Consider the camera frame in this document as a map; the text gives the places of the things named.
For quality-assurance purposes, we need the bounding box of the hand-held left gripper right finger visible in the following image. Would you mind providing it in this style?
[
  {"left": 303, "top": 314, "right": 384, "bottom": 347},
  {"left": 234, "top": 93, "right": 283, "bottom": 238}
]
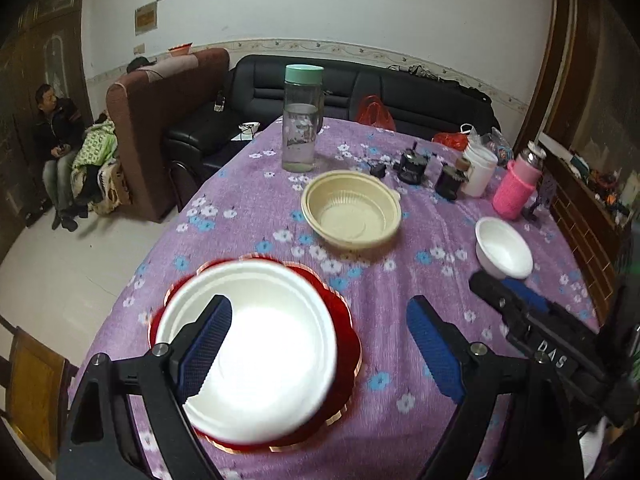
[{"left": 406, "top": 295, "right": 586, "bottom": 480}]

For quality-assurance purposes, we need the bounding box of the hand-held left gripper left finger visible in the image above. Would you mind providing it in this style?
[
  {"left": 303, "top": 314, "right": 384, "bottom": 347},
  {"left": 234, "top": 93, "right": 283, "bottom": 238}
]
[{"left": 55, "top": 294, "right": 234, "bottom": 480}]

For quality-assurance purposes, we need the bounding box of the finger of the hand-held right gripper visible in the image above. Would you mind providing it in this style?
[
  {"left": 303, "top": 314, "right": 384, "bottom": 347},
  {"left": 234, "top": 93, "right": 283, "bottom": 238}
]
[
  {"left": 469, "top": 270, "right": 532, "bottom": 322},
  {"left": 501, "top": 277, "right": 563, "bottom": 315}
]

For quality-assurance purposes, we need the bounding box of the small white foam bowl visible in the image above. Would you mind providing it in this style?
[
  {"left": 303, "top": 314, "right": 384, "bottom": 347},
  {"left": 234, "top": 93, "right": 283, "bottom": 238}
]
[{"left": 475, "top": 217, "right": 535, "bottom": 281}]

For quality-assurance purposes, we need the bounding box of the large white foam bowl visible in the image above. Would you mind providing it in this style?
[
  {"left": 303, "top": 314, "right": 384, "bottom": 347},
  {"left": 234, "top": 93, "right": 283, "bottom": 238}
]
[{"left": 155, "top": 259, "right": 339, "bottom": 436}]

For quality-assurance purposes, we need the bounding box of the red scalloped gold-rimmed plate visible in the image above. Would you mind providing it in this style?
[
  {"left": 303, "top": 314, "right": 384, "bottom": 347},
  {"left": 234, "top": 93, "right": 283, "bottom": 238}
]
[{"left": 148, "top": 257, "right": 363, "bottom": 453}]

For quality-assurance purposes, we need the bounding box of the black phone stand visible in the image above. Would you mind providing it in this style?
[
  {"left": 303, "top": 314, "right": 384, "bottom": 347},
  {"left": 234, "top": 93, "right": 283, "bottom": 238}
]
[{"left": 521, "top": 170, "right": 560, "bottom": 224}]

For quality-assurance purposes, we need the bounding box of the bottle in pink knit sleeve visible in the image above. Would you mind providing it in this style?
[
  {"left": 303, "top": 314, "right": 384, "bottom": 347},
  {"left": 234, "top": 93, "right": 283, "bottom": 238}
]
[{"left": 492, "top": 141, "right": 547, "bottom": 220}]

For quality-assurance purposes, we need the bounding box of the black cylinder container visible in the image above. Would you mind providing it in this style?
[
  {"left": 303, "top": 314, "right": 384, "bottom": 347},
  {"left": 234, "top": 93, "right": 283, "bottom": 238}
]
[{"left": 434, "top": 159, "right": 470, "bottom": 202}]

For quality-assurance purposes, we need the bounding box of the white plastic cup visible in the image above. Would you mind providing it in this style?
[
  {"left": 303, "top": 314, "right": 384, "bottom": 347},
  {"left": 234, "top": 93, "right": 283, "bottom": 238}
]
[{"left": 459, "top": 144, "right": 500, "bottom": 198}]

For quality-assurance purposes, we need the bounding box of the wooden side cabinet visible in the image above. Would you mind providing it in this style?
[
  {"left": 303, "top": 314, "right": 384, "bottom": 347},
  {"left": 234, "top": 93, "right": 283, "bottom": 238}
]
[{"left": 537, "top": 0, "right": 640, "bottom": 311}]

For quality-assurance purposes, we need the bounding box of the clear plastic bag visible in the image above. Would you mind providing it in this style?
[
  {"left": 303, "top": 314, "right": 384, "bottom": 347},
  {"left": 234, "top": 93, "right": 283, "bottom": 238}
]
[{"left": 479, "top": 127, "right": 515, "bottom": 162}]

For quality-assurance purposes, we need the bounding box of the black round device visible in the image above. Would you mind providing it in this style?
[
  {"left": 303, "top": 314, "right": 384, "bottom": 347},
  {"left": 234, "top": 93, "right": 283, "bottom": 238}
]
[{"left": 398, "top": 144, "right": 432, "bottom": 185}]

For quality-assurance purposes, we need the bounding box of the purple floral tablecloth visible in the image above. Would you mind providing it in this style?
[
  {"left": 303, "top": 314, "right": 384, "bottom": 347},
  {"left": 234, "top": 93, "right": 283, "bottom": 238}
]
[{"left": 75, "top": 115, "right": 617, "bottom": 480}]

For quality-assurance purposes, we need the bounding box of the red plastic bag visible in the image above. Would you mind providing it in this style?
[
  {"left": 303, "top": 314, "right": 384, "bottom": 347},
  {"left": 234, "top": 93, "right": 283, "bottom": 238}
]
[
  {"left": 355, "top": 94, "right": 397, "bottom": 133},
  {"left": 432, "top": 132, "right": 471, "bottom": 152}
]

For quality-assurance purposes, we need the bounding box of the beige plastic bowl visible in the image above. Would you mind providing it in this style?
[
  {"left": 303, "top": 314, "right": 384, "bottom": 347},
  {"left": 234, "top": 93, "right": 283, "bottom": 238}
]
[{"left": 301, "top": 170, "right": 404, "bottom": 252}]

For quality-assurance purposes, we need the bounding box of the wooden chair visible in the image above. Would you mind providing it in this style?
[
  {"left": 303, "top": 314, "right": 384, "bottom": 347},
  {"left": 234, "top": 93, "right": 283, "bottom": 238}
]
[{"left": 0, "top": 314, "right": 80, "bottom": 467}]

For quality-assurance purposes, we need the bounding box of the brown armchair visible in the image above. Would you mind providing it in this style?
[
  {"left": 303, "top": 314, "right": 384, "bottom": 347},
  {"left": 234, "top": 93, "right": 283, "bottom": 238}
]
[{"left": 105, "top": 48, "right": 231, "bottom": 224}]

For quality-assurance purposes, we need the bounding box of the green patterned blanket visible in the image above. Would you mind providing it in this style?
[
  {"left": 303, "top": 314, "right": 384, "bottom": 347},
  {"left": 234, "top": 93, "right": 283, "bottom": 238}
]
[{"left": 71, "top": 112, "right": 120, "bottom": 213}]

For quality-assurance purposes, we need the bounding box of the clear bottle with green lid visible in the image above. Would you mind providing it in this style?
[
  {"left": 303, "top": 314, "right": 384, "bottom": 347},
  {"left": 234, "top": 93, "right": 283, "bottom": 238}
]
[{"left": 281, "top": 64, "right": 326, "bottom": 174}]

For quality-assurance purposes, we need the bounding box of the black leather sofa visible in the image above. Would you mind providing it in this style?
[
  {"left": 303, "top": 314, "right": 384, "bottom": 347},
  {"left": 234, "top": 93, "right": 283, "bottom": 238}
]
[{"left": 164, "top": 54, "right": 502, "bottom": 172}]

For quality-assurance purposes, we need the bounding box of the wooden door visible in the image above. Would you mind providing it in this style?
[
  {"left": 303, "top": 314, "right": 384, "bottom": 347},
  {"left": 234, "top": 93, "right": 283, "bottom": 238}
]
[{"left": 0, "top": 0, "right": 95, "bottom": 261}]

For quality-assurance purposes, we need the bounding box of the small wall plaque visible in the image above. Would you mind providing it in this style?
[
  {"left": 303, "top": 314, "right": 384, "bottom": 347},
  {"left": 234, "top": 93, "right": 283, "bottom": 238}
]
[{"left": 134, "top": 2, "right": 159, "bottom": 37}]

